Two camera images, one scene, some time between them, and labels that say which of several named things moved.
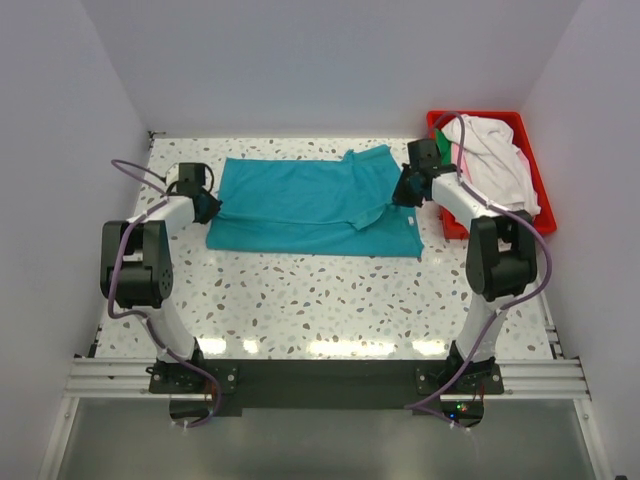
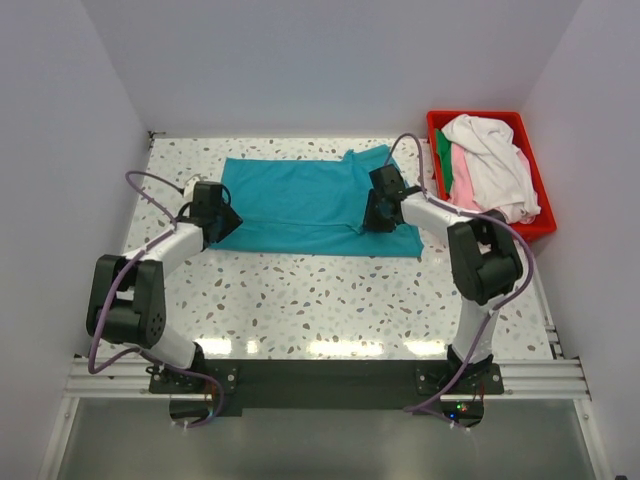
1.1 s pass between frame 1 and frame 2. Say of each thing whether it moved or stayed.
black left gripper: moved
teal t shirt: stayed
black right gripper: moved
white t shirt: stayed
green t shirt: stayed
